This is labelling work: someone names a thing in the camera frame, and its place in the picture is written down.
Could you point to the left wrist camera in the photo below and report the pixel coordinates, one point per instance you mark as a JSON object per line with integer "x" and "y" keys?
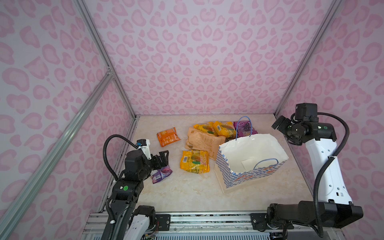
{"x": 144, "y": 145}

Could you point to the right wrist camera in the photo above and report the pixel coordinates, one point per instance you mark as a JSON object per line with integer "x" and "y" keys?
{"x": 306, "y": 112}

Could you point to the yellow candy bag back left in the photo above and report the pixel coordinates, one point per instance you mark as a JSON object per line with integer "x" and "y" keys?
{"x": 206, "y": 128}

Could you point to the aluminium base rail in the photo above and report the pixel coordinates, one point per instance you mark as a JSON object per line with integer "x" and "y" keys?
{"x": 232, "y": 225}

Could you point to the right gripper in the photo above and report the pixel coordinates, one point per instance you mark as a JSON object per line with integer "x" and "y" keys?
{"x": 281, "y": 127}

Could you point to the purple grape candy bag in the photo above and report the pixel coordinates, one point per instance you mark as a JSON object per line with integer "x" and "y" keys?
{"x": 244, "y": 129}

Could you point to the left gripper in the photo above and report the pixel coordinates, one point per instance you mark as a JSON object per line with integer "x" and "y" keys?
{"x": 164, "y": 160}

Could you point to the tan kraft paper snack pouch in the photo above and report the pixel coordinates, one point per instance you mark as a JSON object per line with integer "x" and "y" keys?
{"x": 198, "y": 140}

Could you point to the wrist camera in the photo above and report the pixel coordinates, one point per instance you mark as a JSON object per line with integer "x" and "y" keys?
{"x": 144, "y": 145}
{"x": 306, "y": 112}

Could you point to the yellow mango candy bag front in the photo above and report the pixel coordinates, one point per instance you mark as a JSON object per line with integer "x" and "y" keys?
{"x": 195, "y": 161}

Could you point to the yellow candy bag back right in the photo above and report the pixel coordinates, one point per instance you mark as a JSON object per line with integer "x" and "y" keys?
{"x": 225, "y": 129}

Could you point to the orange corn chip packet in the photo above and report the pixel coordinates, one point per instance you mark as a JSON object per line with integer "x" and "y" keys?
{"x": 168, "y": 137}

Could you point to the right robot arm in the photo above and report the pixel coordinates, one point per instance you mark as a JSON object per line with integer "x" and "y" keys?
{"x": 324, "y": 135}

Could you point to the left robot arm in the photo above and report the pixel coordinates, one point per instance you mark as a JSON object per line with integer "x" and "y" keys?
{"x": 126, "y": 221}

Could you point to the white paper bag blue handles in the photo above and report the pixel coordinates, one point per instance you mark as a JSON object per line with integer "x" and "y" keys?
{"x": 248, "y": 159}

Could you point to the purple small snack packet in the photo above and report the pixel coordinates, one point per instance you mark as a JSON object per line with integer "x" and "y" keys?
{"x": 159, "y": 175}

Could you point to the aluminium frame strut diagonal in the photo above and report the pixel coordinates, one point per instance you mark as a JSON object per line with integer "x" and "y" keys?
{"x": 21, "y": 204}

